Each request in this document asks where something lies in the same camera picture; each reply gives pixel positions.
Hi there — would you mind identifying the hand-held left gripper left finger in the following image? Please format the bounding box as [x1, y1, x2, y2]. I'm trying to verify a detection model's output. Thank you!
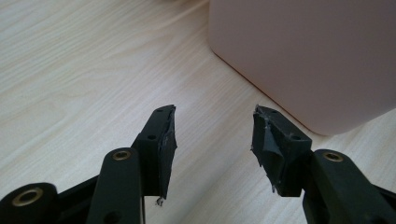
[86, 105, 178, 224]

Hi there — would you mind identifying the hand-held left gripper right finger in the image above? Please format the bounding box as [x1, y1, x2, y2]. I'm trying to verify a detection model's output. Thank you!
[251, 105, 396, 224]

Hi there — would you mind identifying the pink storage box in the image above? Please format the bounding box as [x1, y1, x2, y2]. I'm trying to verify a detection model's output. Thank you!
[208, 0, 396, 136]

